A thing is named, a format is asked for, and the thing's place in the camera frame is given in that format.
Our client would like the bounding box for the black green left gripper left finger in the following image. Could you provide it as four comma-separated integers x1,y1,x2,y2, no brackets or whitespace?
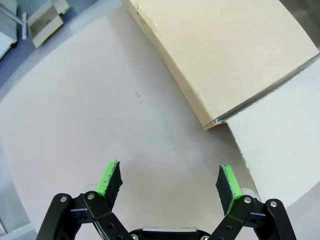
36,159,133,240

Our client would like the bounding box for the small open cardboard box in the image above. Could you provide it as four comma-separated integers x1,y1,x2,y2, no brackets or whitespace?
26,0,70,48

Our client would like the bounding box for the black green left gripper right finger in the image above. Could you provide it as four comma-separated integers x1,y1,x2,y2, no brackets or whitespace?
209,164,297,240

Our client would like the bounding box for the large brown cardboard box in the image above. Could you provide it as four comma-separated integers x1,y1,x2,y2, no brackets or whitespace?
121,0,320,210

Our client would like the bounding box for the white plastic stick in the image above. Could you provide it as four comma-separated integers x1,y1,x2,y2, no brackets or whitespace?
21,12,28,40

